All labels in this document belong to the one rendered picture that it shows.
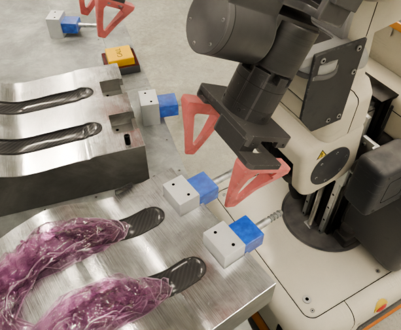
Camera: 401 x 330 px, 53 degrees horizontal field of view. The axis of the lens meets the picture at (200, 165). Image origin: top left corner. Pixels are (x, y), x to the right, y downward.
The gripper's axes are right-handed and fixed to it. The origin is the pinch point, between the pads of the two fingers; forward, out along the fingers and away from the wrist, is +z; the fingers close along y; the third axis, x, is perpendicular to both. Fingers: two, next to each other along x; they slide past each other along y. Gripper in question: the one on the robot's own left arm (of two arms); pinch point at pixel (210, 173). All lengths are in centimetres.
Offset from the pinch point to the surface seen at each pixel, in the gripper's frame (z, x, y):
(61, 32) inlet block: 16, 7, -76
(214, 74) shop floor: 49, 123, -143
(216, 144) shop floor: 62, 97, -92
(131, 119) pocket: 11.0, 5.2, -27.9
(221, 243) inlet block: 10.1, 5.4, 3.0
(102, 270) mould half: 16.5, -8.9, -0.5
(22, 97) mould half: 17.5, -9.4, -43.1
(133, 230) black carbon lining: 17.0, -1.5, -6.8
